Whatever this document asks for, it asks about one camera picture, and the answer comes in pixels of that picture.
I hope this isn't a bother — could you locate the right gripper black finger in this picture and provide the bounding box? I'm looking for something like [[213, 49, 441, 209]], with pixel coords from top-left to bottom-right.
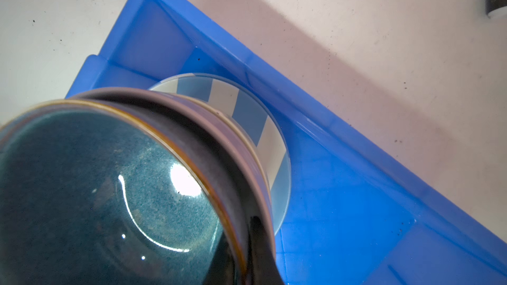
[[246, 216, 284, 285]]

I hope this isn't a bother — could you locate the blue plastic bin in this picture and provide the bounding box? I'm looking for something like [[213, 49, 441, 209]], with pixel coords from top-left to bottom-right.
[[68, 0, 506, 284]]

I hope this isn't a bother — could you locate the dark teal bowl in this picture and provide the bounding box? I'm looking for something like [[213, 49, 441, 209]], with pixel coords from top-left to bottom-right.
[[1, 88, 250, 284]]

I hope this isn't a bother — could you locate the grey ceramic bowl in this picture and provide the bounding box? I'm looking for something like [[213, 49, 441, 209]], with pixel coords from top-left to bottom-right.
[[153, 91, 276, 257]]

